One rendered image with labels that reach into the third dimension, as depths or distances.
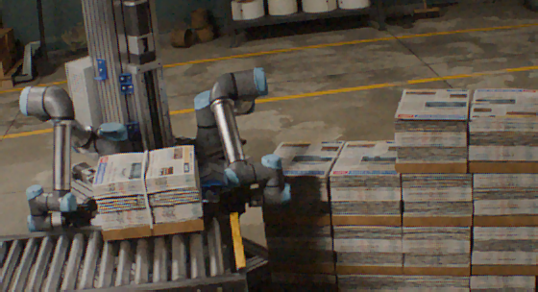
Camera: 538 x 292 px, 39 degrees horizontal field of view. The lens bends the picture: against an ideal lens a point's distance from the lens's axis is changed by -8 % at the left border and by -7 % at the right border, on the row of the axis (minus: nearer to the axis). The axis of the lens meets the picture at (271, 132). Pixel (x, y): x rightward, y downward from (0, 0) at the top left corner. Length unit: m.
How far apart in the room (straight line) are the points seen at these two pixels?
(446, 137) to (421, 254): 0.51
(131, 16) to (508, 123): 1.63
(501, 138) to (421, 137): 0.32
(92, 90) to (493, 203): 1.88
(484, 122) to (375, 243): 0.69
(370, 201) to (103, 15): 1.38
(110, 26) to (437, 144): 1.46
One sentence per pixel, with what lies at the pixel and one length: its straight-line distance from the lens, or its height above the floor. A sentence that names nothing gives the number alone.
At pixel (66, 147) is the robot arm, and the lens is 3.05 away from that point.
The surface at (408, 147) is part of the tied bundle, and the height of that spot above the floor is 0.94.
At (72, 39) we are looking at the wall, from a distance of 9.88.
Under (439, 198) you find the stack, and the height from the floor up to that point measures 0.73.
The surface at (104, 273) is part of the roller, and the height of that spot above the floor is 0.80.
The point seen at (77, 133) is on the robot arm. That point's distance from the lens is 3.35.
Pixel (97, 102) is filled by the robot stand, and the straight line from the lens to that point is 3.76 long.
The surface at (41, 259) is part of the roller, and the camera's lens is 2.91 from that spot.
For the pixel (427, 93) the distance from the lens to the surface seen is 3.29.
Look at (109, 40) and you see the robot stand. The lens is 3.49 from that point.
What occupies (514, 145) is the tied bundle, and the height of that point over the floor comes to 0.95.
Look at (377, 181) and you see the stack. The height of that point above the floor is 0.80.
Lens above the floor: 2.06
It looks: 19 degrees down
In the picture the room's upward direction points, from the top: 6 degrees counter-clockwise
